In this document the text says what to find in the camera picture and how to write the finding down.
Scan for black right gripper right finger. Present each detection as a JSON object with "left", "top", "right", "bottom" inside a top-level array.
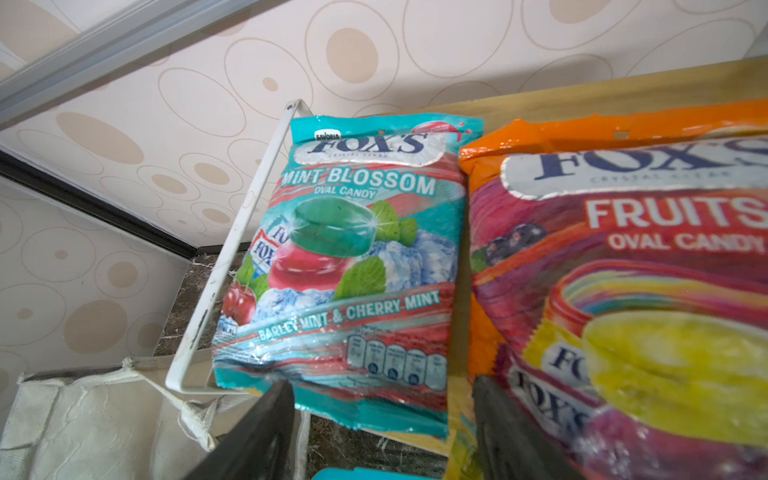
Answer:
[{"left": 472, "top": 375, "right": 583, "bottom": 480}]

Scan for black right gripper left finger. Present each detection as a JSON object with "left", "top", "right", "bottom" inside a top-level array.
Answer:
[{"left": 185, "top": 380, "right": 295, "bottom": 480}]

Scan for cream canvas grocery bag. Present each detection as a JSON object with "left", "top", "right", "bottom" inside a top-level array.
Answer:
[{"left": 0, "top": 356, "right": 313, "bottom": 480}]

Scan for teal mint blossom candy bag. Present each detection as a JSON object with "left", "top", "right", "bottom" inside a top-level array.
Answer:
[{"left": 212, "top": 114, "right": 484, "bottom": 437}]

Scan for orange fruits candy bag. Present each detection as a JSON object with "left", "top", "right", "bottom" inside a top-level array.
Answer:
[{"left": 461, "top": 100, "right": 767, "bottom": 479}]

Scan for teal plastic basket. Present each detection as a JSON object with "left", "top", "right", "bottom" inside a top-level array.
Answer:
[{"left": 312, "top": 468, "right": 430, "bottom": 480}]

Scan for silver aluminium frame bar left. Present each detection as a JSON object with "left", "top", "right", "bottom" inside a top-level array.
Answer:
[{"left": 1, "top": 0, "right": 256, "bottom": 128}]

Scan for white wire wooden shelf rack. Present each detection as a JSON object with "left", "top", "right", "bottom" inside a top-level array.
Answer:
[{"left": 164, "top": 56, "right": 768, "bottom": 457}]

